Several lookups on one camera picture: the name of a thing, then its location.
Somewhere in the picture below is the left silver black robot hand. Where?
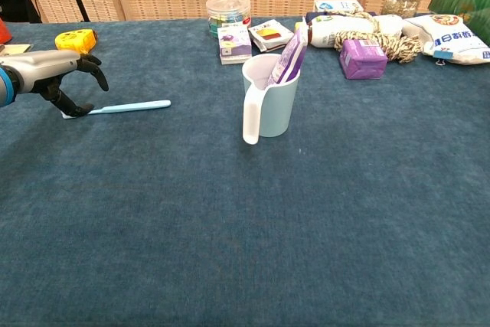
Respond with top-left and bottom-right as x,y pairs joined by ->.
0,49 -> 109,118

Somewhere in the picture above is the light blue toothbrush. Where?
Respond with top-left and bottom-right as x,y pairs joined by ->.
61,100 -> 172,120

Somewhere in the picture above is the purple white toothpaste tube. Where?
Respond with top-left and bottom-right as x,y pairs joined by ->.
266,27 -> 309,88

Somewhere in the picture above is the razor on yellow card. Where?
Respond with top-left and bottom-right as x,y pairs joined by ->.
0,43 -> 34,56

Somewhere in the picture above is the yellow tape measure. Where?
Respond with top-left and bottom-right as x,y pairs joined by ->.
54,28 -> 99,56

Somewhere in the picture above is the red drink can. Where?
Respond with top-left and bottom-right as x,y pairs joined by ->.
0,18 -> 13,44

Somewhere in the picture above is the small white purple carton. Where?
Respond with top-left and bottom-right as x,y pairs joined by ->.
217,24 -> 253,66

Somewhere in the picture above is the clear round jar of clips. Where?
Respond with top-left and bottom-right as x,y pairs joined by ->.
205,0 -> 252,39

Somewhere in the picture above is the white red snack packet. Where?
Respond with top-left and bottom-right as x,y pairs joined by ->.
247,19 -> 296,54

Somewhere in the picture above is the blue table cloth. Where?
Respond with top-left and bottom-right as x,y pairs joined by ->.
0,16 -> 490,327

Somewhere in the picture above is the dark blue flat box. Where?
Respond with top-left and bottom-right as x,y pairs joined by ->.
305,11 -> 380,24

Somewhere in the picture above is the yellow capped white label bottle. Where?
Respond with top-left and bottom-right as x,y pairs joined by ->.
294,14 -> 403,49

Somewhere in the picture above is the white blue milk carton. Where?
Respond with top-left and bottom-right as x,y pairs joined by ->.
312,0 -> 364,14

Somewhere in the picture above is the purple wrapped box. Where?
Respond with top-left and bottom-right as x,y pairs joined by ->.
338,38 -> 389,80

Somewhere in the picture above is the white bag blue print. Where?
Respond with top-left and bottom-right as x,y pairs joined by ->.
401,14 -> 490,66

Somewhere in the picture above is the light blue cup white handle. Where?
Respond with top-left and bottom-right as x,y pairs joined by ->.
240,53 -> 301,146

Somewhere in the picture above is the beige twisted rope bundle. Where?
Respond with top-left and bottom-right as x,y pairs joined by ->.
333,8 -> 422,64

